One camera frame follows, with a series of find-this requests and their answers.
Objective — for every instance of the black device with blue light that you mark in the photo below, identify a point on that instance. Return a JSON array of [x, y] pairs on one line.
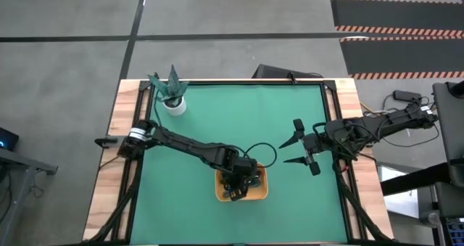
[[7, 139]]

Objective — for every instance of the grey side table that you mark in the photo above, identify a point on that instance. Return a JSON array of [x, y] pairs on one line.
[[21, 166]]

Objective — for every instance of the black support beam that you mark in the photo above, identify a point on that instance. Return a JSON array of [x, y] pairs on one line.
[[413, 179]]

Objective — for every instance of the black flat box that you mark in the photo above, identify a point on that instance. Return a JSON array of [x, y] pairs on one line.
[[272, 72]]

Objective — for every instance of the black hazard-striped floor mat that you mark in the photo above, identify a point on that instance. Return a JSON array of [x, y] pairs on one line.
[[402, 57], [395, 14]]

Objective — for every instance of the white plant pot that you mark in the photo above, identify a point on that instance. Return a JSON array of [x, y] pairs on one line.
[[177, 109]]

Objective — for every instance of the black power strip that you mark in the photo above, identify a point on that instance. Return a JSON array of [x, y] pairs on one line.
[[406, 95]]

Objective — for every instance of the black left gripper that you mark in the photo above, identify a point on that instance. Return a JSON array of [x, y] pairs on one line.
[[243, 173]]

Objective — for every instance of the green table mat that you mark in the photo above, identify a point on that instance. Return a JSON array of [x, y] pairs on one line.
[[217, 217]]

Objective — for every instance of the yellow plastic bin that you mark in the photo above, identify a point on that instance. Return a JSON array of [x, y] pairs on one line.
[[259, 195]]

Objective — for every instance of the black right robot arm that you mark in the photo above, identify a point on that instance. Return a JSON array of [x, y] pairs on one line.
[[380, 126]]

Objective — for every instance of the white sheet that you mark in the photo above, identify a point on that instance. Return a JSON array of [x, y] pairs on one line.
[[398, 202]]

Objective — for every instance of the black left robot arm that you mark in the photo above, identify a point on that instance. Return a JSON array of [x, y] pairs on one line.
[[181, 142]]

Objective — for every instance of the black clamp bracket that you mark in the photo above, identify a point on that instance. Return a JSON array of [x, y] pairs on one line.
[[105, 142]]

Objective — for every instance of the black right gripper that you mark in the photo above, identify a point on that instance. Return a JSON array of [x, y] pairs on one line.
[[313, 144]]

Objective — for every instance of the wooden table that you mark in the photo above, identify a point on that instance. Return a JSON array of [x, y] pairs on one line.
[[105, 188]]

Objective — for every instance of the green snake plant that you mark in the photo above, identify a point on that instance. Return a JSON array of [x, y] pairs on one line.
[[170, 88]]

